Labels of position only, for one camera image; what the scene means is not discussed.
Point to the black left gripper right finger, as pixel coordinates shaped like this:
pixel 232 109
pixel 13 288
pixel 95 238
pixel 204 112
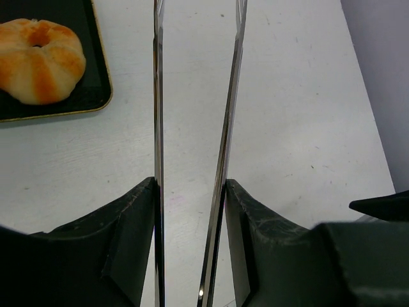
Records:
pixel 276 262

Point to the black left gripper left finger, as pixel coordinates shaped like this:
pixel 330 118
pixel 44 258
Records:
pixel 99 259

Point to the metal tongs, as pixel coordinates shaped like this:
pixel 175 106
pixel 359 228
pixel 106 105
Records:
pixel 197 53

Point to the round pumpkin-shaped bun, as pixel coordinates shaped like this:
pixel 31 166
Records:
pixel 41 61

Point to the black rectangular tray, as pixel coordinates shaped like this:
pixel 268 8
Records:
pixel 94 90

